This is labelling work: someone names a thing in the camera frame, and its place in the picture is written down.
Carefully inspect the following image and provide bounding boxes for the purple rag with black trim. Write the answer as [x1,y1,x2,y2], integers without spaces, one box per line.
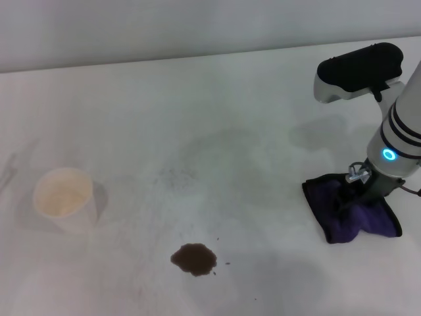
[301,172,404,245]

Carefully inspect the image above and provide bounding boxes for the white paper cup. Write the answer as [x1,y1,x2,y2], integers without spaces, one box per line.
[32,167,99,235]

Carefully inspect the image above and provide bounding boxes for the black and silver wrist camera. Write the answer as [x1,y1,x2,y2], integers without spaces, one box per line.
[313,41,405,105]

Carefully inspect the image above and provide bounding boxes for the brown liquid stain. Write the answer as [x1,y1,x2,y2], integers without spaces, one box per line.
[170,242,218,278]

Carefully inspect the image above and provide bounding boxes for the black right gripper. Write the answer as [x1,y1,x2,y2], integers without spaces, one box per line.
[335,170,406,214]

